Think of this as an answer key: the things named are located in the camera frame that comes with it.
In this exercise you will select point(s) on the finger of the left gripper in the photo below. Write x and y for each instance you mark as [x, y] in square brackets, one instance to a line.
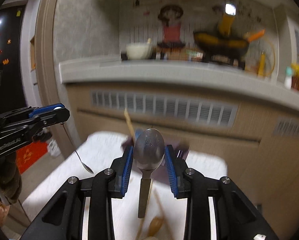
[45, 109]
[49, 119]

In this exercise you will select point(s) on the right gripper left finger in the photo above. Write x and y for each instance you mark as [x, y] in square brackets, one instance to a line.
[108, 184]

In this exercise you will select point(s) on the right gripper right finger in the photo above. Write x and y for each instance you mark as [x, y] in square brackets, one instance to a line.
[187, 183]

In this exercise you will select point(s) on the small ball-end metal spoon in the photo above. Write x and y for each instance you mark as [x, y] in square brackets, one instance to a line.
[86, 167]

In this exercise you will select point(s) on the wooden chopstick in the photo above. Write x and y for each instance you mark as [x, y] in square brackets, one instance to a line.
[129, 124]
[145, 191]
[164, 214]

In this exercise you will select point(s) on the large steel spoon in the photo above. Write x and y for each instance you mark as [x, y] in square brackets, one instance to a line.
[148, 153]

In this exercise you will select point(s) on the brown wooden spoon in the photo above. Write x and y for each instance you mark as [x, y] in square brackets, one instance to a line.
[155, 225]

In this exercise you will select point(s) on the blue plastic rice spoon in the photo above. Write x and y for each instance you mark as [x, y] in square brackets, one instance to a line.
[138, 132]

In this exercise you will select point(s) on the red floor mat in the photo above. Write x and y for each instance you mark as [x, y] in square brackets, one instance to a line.
[28, 155]

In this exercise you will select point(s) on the white shoe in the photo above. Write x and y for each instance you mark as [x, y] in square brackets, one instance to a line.
[53, 148]

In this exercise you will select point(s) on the white lace tablecloth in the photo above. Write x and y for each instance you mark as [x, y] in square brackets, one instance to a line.
[62, 206]

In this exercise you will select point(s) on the wooden chopstick in holder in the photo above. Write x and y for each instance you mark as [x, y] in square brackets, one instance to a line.
[129, 124]

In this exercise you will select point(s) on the grey ventilation grille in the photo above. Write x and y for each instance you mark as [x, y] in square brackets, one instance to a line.
[192, 110]

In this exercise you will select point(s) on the white bowl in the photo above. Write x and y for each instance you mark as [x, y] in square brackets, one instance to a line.
[139, 51]

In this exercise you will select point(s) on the small grey vent grille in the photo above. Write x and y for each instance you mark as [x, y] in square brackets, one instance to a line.
[287, 127]

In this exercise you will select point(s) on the grey stone countertop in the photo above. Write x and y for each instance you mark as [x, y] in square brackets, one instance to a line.
[188, 73]

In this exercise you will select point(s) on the black wok pan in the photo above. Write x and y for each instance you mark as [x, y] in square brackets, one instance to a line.
[232, 47]

